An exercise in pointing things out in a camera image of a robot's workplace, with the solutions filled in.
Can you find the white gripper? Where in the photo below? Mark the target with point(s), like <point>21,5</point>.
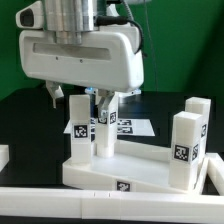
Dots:
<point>106,59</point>

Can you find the white desk top tray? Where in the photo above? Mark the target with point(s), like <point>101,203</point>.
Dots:
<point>135,167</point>

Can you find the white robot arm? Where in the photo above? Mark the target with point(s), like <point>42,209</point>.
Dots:
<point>70,19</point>

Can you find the marker sheet with tags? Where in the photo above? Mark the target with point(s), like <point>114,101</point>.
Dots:
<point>135,127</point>

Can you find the white left fence piece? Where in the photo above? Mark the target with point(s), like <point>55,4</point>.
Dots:
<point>4,156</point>

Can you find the white fence piece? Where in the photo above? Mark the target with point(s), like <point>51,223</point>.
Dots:
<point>4,156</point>
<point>216,171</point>

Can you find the white front fence bar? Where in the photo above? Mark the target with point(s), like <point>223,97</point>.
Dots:
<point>84,204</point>

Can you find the white right fence piece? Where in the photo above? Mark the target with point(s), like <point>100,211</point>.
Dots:
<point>216,171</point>

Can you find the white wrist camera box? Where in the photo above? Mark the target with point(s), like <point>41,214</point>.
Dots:
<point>31,17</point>

